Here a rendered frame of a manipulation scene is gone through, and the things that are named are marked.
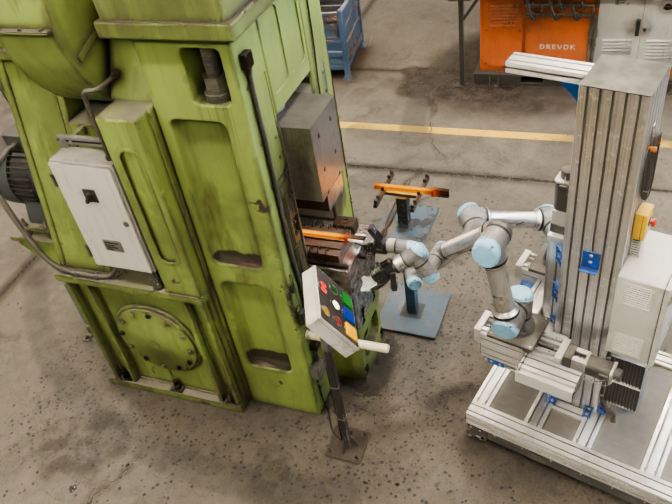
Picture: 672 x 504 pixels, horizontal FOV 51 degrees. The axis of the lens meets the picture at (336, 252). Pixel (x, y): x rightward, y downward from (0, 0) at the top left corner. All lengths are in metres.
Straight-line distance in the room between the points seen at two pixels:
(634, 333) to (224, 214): 1.89
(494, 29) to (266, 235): 4.06
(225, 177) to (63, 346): 2.34
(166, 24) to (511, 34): 4.47
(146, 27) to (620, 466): 2.86
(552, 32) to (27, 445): 5.23
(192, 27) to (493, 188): 3.38
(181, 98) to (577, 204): 1.65
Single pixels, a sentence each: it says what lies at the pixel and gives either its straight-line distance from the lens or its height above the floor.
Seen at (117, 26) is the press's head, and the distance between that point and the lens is 2.88.
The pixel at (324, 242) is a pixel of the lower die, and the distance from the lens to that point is 3.65.
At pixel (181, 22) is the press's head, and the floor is 2.37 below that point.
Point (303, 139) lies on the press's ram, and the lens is 3.12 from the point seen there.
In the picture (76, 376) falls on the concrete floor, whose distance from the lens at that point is 4.90.
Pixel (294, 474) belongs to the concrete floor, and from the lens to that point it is 3.97.
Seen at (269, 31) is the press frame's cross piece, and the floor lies 2.16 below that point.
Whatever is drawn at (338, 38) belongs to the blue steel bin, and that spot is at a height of 0.44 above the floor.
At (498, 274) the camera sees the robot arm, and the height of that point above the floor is 1.29.
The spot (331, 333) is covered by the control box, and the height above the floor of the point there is 1.09.
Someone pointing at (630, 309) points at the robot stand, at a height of 1.07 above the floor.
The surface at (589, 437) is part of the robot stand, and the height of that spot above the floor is 0.21.
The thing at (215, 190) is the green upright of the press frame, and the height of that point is 1.53.
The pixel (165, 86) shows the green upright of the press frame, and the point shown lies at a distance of 2.97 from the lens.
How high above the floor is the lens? 3.33
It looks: 41 degrees down
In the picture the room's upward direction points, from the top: 10 degrees counter-clockwise
